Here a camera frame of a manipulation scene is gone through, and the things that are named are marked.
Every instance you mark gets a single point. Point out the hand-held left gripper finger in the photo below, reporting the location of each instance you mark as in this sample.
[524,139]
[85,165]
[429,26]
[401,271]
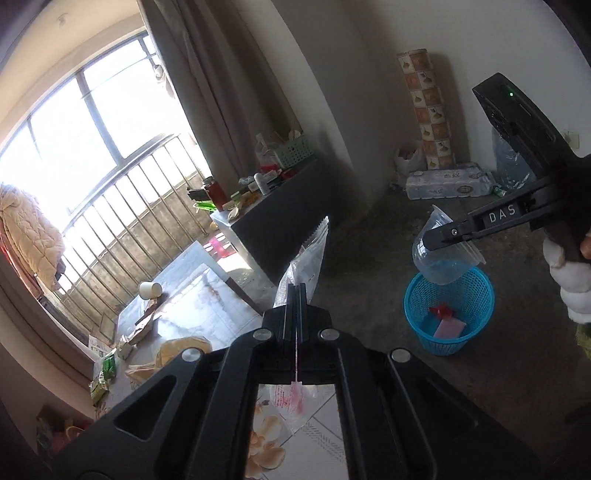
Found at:
[290,304]
[301,304]

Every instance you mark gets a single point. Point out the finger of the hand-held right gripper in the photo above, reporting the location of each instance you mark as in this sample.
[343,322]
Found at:
[480,221]

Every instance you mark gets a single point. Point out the clear plastic bag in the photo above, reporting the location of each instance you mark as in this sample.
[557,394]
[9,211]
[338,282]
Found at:
[309,258]

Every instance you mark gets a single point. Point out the clear plastic cup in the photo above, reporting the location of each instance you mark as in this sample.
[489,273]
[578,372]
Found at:
[438,267]

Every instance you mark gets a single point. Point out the blue plastic basket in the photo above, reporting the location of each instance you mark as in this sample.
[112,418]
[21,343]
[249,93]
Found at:
[475,300]

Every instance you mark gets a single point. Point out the person's right hand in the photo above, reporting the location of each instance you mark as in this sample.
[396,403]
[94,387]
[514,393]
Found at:
[586,248]

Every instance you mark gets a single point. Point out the water jug in plastic wrap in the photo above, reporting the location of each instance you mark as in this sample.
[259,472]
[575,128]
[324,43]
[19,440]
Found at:
[510,161]

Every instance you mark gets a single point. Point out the green can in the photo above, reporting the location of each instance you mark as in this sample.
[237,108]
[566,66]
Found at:
[497,189]

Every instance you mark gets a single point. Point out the toilet paper pack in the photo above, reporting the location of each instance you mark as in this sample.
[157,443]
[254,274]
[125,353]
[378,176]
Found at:
[448,182]

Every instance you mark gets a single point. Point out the grey cabinet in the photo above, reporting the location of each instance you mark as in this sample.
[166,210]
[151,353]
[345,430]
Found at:
[286,217]

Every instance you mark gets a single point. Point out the pink stool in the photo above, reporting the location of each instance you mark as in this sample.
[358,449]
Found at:
[220,247]

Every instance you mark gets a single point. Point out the white plastic bag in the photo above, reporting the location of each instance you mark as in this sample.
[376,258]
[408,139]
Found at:
[408,160]

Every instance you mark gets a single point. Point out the red wrapper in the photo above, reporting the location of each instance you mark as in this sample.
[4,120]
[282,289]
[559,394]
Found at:
[441,310]

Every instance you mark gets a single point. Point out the patterned roll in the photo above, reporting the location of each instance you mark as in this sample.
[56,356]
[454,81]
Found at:
[427,106]

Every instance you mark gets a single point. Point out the pink paper piece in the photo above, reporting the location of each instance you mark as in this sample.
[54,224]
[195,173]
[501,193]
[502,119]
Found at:
[449,328]

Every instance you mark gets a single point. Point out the yellowish plastic bag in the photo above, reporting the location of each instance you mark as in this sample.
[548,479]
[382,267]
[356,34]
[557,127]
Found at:
[180,350]

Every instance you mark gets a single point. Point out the red bottle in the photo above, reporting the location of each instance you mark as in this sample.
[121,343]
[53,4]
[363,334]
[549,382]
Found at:
[218,194]

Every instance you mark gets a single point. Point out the white paper cup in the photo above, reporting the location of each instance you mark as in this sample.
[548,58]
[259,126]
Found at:
[150,290]

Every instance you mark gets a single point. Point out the cardboard piece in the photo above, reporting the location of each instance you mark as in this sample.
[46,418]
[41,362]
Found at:
[147,323]

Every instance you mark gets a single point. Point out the green storage basket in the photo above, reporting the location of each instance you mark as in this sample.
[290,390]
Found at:
[295,152]

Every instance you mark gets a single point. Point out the small green packet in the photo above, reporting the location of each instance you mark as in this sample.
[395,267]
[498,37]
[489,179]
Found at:
[108,367]
[98,392]

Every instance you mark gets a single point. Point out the metal railing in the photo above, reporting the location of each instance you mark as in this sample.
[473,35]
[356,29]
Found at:
[115,179]

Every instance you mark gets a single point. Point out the beige curtain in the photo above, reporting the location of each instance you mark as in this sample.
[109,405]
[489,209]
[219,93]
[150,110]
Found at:
[207,69]

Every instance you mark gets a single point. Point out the beige quilted jacket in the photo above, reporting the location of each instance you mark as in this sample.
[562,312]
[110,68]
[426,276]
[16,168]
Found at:
[27,230]

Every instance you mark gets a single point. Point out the window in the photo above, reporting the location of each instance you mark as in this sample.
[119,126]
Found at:
[55,138]

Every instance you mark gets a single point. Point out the wall outlet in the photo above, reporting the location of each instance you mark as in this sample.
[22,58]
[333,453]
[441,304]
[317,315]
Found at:
[573,140]

